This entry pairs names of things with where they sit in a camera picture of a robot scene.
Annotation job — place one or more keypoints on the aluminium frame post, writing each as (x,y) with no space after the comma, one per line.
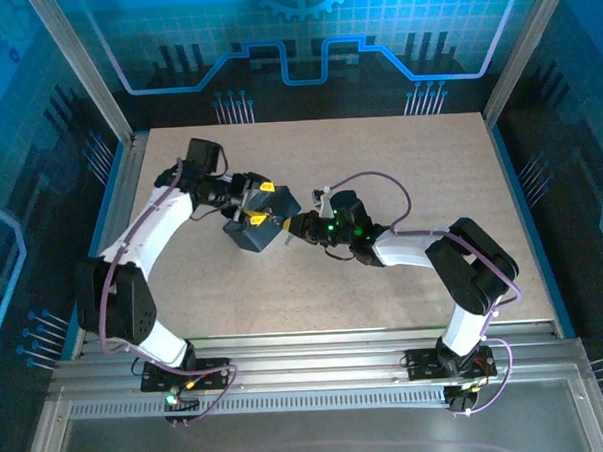
(524,51)
(82,70)

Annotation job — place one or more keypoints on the blue table edge strip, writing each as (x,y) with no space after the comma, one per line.
(103,214)

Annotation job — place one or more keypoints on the dark blue lock box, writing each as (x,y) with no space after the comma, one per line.
(257,235)

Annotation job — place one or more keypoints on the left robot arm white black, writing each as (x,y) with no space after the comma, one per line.
(151,227)

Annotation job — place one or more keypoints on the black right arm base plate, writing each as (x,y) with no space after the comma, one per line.
(422,363)

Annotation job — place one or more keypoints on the aluminium mounting rail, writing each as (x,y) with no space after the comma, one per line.
(312,353)

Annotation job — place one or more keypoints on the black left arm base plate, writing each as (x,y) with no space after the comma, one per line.
(212,367)

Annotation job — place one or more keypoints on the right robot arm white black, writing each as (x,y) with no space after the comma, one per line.
(403,251)

